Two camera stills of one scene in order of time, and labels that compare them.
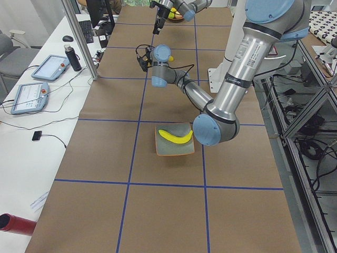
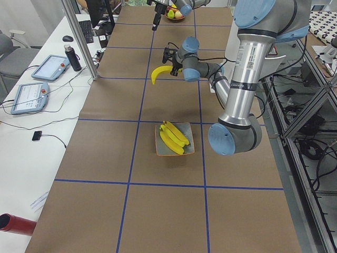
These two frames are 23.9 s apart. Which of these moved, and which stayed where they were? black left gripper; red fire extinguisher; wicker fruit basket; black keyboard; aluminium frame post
Moved: black left gripper
Stayed: wicker fruit basket; black keyboard; red fire extinguisher; aluminium frame post
